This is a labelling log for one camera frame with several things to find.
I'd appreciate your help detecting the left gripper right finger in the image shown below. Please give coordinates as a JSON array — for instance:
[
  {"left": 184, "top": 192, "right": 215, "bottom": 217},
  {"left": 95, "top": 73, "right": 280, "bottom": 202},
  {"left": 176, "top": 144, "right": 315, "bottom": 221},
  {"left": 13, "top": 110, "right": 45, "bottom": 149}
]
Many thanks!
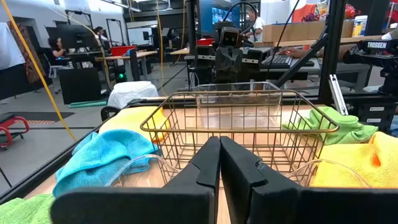
[{"left": 220, "top": 136, "right": 398, "bottom": 224}]

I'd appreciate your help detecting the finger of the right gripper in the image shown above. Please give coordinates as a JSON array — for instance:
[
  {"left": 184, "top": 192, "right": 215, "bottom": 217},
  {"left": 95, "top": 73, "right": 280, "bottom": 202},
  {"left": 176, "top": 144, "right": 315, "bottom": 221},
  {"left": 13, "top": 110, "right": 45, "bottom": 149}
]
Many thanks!
[
  {"left": 229, "top": 46, "right": 243, "bottom": 75},
  {"left": 215, "top": 46, "right": 230, "bottom": 75}
]

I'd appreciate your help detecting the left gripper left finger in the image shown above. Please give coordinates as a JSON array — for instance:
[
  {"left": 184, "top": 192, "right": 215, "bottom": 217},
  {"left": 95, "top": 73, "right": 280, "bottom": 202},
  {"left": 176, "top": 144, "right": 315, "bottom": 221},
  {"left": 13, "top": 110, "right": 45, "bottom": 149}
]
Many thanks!
[{"left": 50, "top": 136, "right": 221, "bottom": 224}]

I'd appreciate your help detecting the clear plastic bin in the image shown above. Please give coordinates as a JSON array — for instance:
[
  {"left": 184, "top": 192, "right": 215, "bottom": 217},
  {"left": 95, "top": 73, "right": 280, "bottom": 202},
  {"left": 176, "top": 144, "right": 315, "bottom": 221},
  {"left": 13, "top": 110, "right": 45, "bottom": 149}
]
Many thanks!
[{"left": 194, "top": 81, "right": 284, "bottom": 130}]

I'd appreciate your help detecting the orange microfiber towel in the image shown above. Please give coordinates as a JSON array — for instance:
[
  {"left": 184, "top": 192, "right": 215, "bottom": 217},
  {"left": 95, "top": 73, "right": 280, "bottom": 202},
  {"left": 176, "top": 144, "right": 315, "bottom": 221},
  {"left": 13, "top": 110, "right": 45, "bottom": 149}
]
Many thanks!
[
  {"left": 98, "top": 105, "right": 170, "bottom": 144},
  {"left": 310, "top": 131, "right": 398, "bottom": 189}
]

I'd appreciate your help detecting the blue microfiber towel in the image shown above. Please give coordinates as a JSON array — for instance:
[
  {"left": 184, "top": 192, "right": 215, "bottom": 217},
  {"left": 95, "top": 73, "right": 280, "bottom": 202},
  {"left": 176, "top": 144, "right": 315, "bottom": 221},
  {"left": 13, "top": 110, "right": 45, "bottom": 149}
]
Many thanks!
[{"left": 52, "top": 129, "right": 160, "bottom": 198}]

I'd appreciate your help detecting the green microfiber towel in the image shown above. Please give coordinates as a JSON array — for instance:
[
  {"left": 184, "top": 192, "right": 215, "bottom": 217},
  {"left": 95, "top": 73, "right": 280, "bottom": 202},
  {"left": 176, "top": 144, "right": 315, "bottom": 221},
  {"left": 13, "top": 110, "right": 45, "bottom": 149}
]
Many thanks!
[
  {"left": 282, "top": 106, "right": 379, "bottom": 146},
  {"left": 0, "top": 193, "right": 56, "bottom": 224}
]

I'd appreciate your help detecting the red plastic bin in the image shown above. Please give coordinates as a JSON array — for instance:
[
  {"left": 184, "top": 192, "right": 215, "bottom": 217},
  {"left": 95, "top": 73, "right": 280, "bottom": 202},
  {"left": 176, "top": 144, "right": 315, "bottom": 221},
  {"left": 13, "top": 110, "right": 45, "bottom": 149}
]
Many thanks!
[
  {"left": 110, "top": 45, "right": 136, "bottom": 57},
  {"left": 197, "top": 37, "right": 216, "bottom": 47}
]

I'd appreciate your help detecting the person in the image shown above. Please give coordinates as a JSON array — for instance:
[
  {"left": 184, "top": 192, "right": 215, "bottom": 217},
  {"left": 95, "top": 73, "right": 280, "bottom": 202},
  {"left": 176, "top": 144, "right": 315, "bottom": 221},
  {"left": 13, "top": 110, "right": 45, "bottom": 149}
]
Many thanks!
[
  {"left": 247, "top": 8, "right": 267, "bottom": 43},
  {"left": 46, "top": 36, "right": 68, "bottom": 60},
  {"left": 94, "top": 26, "right": 109, "bottom": 43}
]

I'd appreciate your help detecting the black keyboard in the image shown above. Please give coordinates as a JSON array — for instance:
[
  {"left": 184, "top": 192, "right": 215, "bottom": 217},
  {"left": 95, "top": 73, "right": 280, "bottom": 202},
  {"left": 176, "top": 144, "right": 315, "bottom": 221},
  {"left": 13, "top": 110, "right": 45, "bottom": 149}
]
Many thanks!
[{"left": 262, "top": 54, "right": 315, "bottom": 70}]

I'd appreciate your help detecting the blue display screen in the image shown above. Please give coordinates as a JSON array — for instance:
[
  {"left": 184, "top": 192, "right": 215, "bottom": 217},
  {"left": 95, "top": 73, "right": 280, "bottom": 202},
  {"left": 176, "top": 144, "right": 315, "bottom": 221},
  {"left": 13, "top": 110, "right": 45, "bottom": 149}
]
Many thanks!
[{"left": 198, "top": 0, "right": 233, "bottom": 35}]

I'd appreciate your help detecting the cardboard box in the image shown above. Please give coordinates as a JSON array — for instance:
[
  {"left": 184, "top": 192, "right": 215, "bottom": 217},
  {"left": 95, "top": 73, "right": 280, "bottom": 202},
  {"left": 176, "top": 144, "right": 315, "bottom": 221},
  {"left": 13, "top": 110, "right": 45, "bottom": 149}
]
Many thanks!
[{"left": 262, "top": 19, "right": 356, "bottom": 44}]

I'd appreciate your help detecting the wooden desk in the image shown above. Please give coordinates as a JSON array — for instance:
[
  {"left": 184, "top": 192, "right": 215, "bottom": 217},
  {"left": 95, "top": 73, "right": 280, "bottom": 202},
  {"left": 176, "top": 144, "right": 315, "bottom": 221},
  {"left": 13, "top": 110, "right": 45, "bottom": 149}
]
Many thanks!
[{"left": 95, "top": 50, "right": 159, "bottom": 82}]

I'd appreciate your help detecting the green floor mat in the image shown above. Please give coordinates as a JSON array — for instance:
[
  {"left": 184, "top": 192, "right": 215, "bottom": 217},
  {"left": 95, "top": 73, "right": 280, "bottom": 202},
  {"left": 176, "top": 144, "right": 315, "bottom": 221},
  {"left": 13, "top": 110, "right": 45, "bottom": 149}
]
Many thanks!
[{"left": 68, "top": 99, "right": 109, "bottom": 109}]

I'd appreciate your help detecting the black floor cabinet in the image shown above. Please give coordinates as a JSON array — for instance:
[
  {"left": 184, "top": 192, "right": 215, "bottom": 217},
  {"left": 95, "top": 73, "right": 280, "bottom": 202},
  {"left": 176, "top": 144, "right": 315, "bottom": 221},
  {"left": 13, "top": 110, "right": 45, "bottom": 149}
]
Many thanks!
[{"left": 58, "top": 66, "right": 102, "bottom": 105}]

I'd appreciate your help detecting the white plastic bucket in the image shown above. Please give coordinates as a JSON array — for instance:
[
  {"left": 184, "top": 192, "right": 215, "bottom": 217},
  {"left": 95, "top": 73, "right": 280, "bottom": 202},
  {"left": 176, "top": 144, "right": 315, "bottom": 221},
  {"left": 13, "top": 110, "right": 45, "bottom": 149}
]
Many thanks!
[{"left": 352, "top": 15, "right": 368, "bottom": 38}]

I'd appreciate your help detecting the black computer monitor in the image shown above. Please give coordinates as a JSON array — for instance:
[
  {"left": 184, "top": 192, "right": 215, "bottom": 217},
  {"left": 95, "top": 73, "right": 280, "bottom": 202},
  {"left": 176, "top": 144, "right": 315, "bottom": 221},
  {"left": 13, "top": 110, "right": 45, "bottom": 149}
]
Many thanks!
[{"left": 55, "top": 24, "right": 98, "bottom": 52}]

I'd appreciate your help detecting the black hazard-striped mat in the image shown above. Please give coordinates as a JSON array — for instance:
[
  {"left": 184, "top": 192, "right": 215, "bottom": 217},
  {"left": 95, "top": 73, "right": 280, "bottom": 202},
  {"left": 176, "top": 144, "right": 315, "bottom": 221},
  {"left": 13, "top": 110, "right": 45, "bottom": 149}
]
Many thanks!
[{"left": 8, "top": 111, "right": 76, "bottom": 126}]

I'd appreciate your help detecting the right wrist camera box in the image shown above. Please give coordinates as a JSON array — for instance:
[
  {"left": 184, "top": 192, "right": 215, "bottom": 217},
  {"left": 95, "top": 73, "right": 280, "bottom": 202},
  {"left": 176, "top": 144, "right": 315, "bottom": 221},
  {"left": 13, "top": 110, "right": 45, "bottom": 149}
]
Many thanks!
[{"left": 214, "top": 21, "right": 244, "bottom": 48}]

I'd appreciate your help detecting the gold wire basket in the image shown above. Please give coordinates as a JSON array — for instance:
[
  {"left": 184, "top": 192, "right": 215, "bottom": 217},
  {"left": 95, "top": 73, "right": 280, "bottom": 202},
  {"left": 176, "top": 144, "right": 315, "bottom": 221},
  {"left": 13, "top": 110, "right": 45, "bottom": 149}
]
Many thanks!
[{"left": 139, "top": 89, "right": 340, "bottom": 187}]

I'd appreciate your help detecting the grey metal mount bracket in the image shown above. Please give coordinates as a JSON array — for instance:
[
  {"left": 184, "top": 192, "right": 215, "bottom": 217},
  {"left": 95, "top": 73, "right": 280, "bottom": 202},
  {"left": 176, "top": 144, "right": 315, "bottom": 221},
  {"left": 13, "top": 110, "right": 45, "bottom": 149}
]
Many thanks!
[{"left": 328, "top": 73, "right": 349, "bottom": 116}]

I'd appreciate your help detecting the pale yellow hanging cable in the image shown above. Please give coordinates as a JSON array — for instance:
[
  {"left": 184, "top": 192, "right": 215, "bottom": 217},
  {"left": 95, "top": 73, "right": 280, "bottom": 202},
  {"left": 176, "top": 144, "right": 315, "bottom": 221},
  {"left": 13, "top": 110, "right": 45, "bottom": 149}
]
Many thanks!
[{"left": 45, "top": 5, "right": 113, "bottom": 91}]

